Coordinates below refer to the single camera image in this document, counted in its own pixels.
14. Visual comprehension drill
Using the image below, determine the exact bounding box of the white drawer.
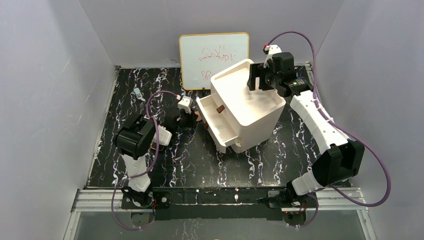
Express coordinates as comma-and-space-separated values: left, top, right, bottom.
195, 95, 238, 154

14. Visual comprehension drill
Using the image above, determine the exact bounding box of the black gold compact case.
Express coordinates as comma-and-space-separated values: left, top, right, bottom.
150, 143, 164, 152

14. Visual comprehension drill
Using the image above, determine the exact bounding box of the round pink makeup compact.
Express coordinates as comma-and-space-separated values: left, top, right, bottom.
194, 111, 202, 122

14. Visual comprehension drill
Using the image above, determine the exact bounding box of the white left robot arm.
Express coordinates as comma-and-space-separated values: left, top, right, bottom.
113, 110, 198, 205

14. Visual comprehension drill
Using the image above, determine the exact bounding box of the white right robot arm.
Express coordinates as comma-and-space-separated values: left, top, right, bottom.
246, 45, 365, 202

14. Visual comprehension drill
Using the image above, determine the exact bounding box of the white drawer organizer box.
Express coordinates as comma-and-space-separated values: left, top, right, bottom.
210, 58, 286, 153

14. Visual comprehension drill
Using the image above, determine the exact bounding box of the brown leather drawer pull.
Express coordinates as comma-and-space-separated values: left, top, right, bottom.
216, 105, 225, 114

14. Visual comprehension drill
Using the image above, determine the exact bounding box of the yellow framed whiteboard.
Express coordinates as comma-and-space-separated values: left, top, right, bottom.
178, 32, 250, 91

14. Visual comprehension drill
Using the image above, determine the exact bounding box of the small light blue eraser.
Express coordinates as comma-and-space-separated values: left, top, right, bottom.
133, 87, 143, 100

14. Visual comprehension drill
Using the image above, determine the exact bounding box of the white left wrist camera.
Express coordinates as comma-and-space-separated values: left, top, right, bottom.
177, 95, 193, 115

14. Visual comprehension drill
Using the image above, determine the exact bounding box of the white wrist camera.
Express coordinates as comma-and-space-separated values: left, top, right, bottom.
177, 95, 193, 115
262, 44, 282, 62

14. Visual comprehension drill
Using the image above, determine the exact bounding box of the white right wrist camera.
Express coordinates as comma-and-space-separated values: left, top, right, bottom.
262, 44, 282, 62

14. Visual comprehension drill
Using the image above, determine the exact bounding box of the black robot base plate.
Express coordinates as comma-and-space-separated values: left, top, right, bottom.
120, 187, 317, 226

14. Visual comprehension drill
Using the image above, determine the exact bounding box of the aluminium rail frame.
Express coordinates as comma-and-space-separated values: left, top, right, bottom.
64, 189, 377, 240

